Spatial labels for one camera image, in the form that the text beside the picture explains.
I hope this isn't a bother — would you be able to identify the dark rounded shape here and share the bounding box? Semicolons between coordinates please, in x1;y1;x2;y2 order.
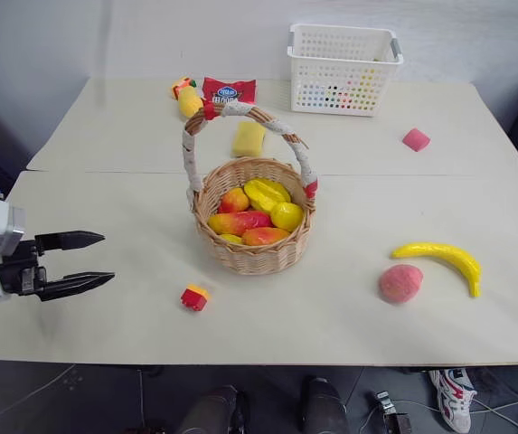
297;375;351;434
175;384;251;434

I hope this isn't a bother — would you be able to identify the red snack bag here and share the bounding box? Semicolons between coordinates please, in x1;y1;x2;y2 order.
201;76;259;107

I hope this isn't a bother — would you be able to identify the pink peach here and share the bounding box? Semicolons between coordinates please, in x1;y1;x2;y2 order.
378;263;424;306

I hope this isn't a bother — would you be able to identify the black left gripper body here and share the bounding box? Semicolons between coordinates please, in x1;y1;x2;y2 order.
0;238;49;300

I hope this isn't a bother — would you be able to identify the wicker basket with handle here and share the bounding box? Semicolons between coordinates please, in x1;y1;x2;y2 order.
181;100;320;277

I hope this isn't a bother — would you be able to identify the long red yellow mango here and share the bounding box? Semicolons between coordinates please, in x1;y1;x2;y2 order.
207;209;274;237

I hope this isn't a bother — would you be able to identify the orange red mango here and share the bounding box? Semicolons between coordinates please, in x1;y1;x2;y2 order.
240;226;292;248

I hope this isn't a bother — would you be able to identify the pink foam block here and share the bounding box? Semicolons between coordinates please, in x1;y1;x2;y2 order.
401;127;432;154

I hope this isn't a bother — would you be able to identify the yellow plastic starfruit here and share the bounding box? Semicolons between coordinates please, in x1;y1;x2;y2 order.
244;177;293;214

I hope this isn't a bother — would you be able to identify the white perforated plastic basket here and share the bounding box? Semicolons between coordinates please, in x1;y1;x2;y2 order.
287;23;406;118

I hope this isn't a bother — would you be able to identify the toy hamburger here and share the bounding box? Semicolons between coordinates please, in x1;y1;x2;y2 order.
169;76;198;101

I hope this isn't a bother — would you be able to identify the red and yellow toy block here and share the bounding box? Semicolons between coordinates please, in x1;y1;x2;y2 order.
179;283;212;313

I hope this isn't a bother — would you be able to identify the yellow sponge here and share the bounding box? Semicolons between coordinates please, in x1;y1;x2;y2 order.
231;120;268;159

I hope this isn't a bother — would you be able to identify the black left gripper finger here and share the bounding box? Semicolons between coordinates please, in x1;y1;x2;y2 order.
34;231;107;255
38;271;117;303

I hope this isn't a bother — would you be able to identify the small black floor device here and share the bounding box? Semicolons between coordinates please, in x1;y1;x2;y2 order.
372;390;414;434

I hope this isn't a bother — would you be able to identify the yellow corn toy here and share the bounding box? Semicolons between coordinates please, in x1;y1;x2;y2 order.
177;86;205;120

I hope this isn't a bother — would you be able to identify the yellow lemon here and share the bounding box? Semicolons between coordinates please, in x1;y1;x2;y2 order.
269;202;306;231

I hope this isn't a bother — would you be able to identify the yellow banana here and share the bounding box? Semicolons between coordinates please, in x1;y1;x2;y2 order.
391;242;484;299

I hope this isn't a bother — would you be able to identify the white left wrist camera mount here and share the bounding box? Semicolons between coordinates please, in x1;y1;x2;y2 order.
0;198;27;302

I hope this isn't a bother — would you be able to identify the small red yellow mango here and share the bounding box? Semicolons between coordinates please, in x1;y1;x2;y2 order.
217;186;251;214

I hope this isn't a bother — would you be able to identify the white and red sneaker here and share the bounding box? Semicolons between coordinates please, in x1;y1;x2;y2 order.
429;367;477;434

